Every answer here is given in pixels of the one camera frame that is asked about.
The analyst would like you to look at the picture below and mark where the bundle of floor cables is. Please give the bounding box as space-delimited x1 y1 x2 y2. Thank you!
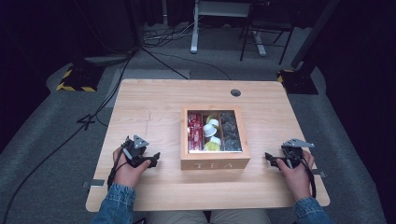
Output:
142 21 196 49

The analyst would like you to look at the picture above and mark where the bundle of red sachets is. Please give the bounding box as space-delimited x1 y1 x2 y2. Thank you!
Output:
187 112 205 152

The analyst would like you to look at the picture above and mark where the black stand post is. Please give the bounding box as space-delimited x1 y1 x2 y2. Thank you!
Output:
290 0 341 70

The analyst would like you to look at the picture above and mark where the pile of dark tea bags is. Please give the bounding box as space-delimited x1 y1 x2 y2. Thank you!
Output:
219 112 243 152

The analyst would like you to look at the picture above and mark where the white desk frame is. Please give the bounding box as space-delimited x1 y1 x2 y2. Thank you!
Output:
195 0 252 19

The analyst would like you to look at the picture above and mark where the wooden box with glass lid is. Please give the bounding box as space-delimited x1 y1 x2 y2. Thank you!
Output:
180 105 251 171

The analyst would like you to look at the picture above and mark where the left hand-held gripper cable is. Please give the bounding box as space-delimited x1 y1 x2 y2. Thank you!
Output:
106 146 129 190

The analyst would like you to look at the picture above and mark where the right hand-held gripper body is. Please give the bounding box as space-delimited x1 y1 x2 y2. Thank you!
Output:
281 138 315 169

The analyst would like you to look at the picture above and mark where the long black floor cable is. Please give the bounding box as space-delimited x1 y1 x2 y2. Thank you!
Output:
0 48 139 224

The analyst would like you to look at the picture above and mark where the hand-held gripper cable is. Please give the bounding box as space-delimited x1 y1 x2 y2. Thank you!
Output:
290 152 318 200
106 146 129 190

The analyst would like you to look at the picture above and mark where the right hand-held gripper cable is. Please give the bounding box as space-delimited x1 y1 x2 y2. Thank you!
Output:
290 152 318 200

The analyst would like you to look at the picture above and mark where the white desk leg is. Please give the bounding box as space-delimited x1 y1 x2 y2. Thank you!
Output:
251 30 268 57
190 0 201 55

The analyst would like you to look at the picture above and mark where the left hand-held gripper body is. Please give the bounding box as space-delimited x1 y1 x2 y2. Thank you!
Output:
121 134 149 169

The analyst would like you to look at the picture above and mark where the yellow-black striped stand base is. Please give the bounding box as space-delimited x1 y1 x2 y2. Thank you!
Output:
276 68 320 95
55 63 106 93

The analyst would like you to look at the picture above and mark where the black metal chair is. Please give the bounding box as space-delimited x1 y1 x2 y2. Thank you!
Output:
238 0 295 66

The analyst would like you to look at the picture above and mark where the person's right leg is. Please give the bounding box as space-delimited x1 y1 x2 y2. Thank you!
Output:
209 208 272 224

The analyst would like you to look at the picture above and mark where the person's right hand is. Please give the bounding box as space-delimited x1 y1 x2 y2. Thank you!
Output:
275 149 315 202

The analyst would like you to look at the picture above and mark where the person's leg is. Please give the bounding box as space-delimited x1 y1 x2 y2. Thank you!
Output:
209 208 272 224
146 209 208 224

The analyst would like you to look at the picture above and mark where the person's left leg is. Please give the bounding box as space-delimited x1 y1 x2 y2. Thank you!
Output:
146 209 208 224

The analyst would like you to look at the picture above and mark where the person's left hand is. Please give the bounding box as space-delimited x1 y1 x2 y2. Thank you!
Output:
112 147 152 189

